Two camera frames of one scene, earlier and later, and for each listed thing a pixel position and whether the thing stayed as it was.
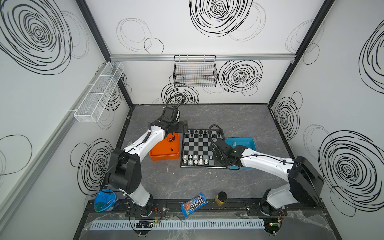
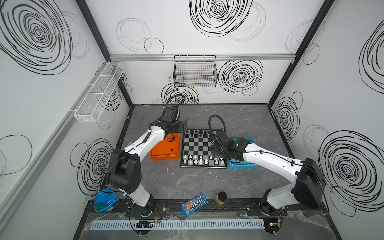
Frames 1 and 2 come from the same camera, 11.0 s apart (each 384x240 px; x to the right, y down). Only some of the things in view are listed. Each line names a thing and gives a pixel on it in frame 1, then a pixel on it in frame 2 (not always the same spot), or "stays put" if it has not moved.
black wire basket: x=198 y=71 stays put
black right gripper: x=220 y=146 to x=219 y=140
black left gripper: x=172 y=137 stays put
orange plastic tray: x=165 y=150 stays put
